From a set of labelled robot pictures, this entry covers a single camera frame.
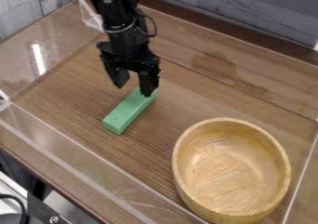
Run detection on black cable at bottom left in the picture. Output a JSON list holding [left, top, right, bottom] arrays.
[[0, 193, 30, 224]]

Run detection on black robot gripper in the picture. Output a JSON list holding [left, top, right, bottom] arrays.
[[98, 25, 161, 98]]

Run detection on green rectangular block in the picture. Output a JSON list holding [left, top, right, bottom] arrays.
[[102, 88, 157, 135]]

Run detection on brown wooden bowl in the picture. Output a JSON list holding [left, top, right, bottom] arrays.
[[172, 117, 292, 224]]

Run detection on clear acrylic wall panels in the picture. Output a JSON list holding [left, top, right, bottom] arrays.
[[0, 3, 318, 224]]

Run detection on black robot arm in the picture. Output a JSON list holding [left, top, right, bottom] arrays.
[[90, 0, 162, 98]]

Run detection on clear acrylic corner bracket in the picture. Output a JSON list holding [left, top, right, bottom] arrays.
[[79, 0, 105, 33]]

